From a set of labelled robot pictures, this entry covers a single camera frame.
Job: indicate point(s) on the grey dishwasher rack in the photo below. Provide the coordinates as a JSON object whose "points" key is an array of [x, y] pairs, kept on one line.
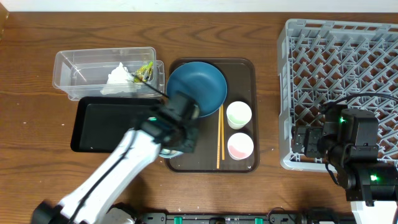
{"points": [[321, 61]]}

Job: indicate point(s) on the light blue rice bowl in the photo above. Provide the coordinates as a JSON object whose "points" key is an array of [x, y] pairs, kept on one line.
{"points": [[169, 154]]}

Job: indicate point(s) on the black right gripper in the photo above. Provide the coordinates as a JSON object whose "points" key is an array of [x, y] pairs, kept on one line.
{"points": [[311, 145]]}

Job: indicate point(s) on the dark brown serving tray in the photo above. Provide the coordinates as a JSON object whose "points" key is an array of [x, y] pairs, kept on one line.
{"points": [[241, 81]]}

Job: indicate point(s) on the white cup pink inside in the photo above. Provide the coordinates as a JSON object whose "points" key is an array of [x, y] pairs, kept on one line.
{"points": [[240, 146]]}

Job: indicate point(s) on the clear plastic bin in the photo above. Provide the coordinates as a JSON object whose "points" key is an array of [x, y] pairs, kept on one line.
{"points": [[81, 73]]}

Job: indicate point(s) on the left wooden chopstick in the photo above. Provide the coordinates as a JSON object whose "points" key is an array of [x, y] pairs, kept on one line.
{"points": [[219, 140]]}

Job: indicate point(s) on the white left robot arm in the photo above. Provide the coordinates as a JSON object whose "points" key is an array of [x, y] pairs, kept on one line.
{"points": [[89, 203]]}

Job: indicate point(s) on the black plastic tray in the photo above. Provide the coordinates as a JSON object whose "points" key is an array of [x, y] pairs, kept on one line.
{"points": [[101, 122]]}

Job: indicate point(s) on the yellow green snack wrapper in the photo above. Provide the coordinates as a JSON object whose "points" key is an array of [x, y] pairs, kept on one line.
{"points": [[144, 73]]}

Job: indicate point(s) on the white tissue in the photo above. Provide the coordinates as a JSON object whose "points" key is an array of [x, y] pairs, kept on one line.
{"points": [[120, 80]]}

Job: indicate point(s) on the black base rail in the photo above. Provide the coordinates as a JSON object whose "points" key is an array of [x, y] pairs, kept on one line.
{"points": [[122, 214]]}

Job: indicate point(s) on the right wooden chopstick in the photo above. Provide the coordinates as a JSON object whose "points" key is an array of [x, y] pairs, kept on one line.
{"points": [[222, 133]]}

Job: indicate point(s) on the white cup green inside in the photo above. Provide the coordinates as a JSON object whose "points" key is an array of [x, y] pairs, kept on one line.
{"points": [[238, 114]]}

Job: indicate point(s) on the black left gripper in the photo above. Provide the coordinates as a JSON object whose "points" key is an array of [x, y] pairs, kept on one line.
{"points": [[191, 137]]}

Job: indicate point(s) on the blue plate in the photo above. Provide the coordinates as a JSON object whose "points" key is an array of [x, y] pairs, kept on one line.
{"points": [[201, 81]]}

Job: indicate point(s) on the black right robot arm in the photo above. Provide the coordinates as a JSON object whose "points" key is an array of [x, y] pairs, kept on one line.
{"points": [[348, 142]]}

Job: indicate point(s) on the wooden chopstick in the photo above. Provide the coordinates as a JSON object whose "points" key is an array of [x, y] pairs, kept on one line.
{"points": [[219, 140], [222, 133]]}

